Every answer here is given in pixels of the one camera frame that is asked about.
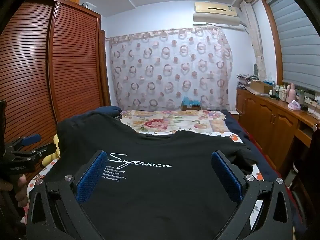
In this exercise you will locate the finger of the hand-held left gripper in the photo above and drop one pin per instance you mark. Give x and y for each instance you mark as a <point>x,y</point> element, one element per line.
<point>42,150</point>
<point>31,139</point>

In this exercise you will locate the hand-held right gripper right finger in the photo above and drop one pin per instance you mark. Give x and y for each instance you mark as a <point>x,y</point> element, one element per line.
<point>226,177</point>

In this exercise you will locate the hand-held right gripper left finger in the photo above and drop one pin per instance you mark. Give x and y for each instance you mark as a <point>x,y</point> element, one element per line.
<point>91,177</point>

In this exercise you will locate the black t-shirt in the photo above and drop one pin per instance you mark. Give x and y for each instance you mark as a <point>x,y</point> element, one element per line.
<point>155,192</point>

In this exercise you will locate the person's left hand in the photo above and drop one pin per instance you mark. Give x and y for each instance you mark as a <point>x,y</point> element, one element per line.
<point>21,187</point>

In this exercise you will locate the orange-print bed sheet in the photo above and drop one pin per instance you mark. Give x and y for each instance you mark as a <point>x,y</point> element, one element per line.
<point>235,137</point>

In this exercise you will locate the wooden sideboard cabinet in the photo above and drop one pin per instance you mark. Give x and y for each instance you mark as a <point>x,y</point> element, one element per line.
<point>265,120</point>

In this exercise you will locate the folded navy garment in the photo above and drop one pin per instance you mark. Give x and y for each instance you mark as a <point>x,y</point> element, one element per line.
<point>110,110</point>

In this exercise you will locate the blue item in box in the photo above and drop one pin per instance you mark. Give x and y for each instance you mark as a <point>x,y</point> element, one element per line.
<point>191,103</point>

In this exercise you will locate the wooden slatted wardrobe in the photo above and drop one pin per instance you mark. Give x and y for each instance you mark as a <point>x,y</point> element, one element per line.
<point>75,67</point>

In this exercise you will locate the floral blanket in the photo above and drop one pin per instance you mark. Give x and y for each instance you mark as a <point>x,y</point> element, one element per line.
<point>160,122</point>

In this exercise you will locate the cardboard box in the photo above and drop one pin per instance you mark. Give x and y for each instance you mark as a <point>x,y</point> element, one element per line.
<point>260,86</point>

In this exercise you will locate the group of small bottles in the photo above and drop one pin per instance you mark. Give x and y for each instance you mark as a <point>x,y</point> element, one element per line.
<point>278,93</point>

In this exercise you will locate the stack of folded cloths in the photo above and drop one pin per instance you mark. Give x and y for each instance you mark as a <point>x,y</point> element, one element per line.
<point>245,80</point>

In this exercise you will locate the pink tissue pack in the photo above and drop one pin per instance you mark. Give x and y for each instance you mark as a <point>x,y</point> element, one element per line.
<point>294,105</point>

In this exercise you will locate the pink thermos jug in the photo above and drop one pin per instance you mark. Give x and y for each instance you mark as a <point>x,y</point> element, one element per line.
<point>290,93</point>

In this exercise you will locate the green bottle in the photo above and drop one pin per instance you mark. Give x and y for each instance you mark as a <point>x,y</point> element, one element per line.
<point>301,97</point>

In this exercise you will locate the circle-patterned sheer curtain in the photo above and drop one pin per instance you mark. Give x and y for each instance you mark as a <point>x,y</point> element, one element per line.
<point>170,72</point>

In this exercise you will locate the beige tied curtain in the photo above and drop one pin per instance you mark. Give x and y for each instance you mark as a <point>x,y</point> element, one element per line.
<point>256,42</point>

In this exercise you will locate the grey window blind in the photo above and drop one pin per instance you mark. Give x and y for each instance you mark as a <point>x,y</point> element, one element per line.
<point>297,50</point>

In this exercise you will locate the white box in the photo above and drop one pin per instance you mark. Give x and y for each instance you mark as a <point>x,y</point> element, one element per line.
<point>90,5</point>

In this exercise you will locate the wall air conditioner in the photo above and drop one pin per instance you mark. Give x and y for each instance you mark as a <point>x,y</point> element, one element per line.
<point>215,11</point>

